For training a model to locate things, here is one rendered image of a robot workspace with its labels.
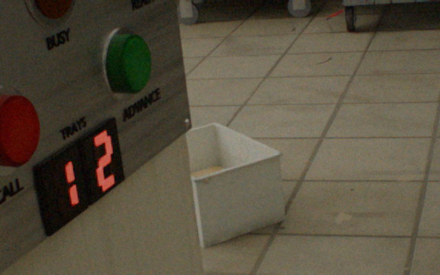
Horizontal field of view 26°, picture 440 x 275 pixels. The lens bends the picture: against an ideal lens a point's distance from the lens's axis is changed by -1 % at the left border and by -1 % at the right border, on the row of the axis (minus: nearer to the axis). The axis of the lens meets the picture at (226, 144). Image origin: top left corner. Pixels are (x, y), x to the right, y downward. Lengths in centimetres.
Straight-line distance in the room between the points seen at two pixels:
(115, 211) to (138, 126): 6
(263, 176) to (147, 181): 148
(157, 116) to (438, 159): 191
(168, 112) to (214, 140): 177
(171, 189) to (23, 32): 21
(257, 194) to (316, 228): 15
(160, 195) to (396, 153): 189
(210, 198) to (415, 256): 44
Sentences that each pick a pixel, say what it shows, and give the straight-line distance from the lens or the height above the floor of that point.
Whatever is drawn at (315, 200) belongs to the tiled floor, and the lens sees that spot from 220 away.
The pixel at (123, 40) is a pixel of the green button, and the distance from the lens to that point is 47.
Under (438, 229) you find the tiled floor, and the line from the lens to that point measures 203.
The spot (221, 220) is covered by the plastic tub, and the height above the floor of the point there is 5.
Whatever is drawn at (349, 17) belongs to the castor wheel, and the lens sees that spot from 369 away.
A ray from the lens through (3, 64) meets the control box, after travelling 40.
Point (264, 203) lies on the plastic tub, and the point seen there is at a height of 6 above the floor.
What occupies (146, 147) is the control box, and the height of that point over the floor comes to 71.
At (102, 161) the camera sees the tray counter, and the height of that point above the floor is 72.
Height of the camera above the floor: 88
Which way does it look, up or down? 20 degrees down
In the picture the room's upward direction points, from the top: 6 degrees counter-clockwise
